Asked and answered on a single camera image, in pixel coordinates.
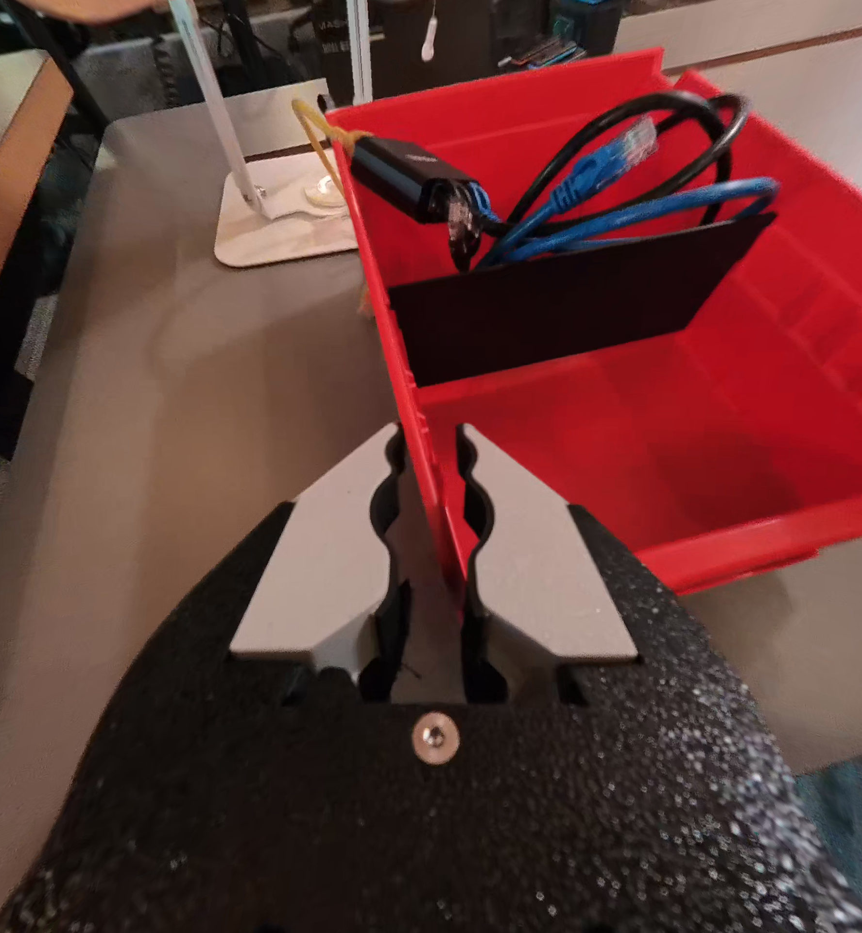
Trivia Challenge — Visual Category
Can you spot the red plastic bin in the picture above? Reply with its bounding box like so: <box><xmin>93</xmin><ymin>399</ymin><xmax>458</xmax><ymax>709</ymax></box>
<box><xmin>325</xmin><ymin>47</ymin><xmax>862</xmax><ymax>595</ymax></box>

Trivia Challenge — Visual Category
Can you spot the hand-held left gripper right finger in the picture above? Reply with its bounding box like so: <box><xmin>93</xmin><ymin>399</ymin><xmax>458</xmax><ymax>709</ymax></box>
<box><xmin>456</xmin><ymin>423</ymin><xmax>639</xmax><ymax>701</ymax></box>

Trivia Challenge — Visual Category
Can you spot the black ethernet adapter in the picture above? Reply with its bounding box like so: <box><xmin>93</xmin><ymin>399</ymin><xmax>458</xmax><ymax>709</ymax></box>
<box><xmin>349</xmin><ymin>136</ymin><xmax>486</xmax><ymax>227</ymax></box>

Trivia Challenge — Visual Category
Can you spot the white metal post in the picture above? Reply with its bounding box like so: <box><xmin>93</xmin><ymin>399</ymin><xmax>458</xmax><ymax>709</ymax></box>
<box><xmin>347</xmin><ymin>0</ymin><xmax>375</xmax><ymax>106</ymax></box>

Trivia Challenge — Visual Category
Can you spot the white table with wood edge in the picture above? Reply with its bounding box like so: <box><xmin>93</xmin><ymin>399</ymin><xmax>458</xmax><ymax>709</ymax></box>
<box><xmin>617</xmin><ymin>0</ymin><xmax>862</xmax><ymax>74</ymax></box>

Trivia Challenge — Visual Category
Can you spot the black ethernet cable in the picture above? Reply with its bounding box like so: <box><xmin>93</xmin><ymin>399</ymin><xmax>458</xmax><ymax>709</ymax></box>
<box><xmin>442</xmin><ymin>91</ymin><xmax>754</xmax><ymax>274</ymax></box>

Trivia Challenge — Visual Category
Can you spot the yellow cable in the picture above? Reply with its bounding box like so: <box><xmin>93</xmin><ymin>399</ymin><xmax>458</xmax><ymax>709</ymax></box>
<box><xmin>291</xmin><ymin>98</ymin><xmax>375</xmax><ymax>318</ymax></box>

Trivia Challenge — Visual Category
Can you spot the white metal stand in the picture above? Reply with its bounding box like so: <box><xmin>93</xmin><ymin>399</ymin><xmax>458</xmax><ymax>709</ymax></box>
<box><xmin>167</xmin><ymin>0</ymin><xmax>361</xmax><ymax>269</ymax></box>

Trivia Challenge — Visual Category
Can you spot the black equipment box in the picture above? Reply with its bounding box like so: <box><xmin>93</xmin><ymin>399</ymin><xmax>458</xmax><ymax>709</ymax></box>
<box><xmin>313</xmin><ymin>0</ymin><xmax>501</xmax><ymax>103</ymax></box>

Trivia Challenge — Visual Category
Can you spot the blue and black device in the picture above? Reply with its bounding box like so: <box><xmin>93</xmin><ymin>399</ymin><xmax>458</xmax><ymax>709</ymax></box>
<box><xmin>500</xmin><ymin>0</ymin><xmax>621</xmax><ymax>70</ymax></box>

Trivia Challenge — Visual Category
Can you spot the black bin divider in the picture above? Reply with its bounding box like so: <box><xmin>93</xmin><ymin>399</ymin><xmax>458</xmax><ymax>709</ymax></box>
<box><xmin>387</xmin><ymin>211</ymin><xmax>778</xmax><ymax>387</ymax></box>

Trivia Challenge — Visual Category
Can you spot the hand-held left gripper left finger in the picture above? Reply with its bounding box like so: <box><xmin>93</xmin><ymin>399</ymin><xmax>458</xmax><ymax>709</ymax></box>
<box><xmin>229</xmin><ymin>421</ymin><xmax>414</xmax><ymax>695</ymax></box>

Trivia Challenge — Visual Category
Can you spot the blue ethernet cable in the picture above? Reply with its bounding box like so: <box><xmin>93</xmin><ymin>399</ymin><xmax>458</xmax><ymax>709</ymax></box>
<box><xmin>467</xmin><ymin>115</ymin><xmax>780</xmax><ymax>271</ymax></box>

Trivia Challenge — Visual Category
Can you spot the wooden side desk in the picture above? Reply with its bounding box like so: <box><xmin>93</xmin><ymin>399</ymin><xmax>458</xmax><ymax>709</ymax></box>
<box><xmin>0</xmin><ymin>50</ymin><xmax>75</xmax><ymax>358</ymax></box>

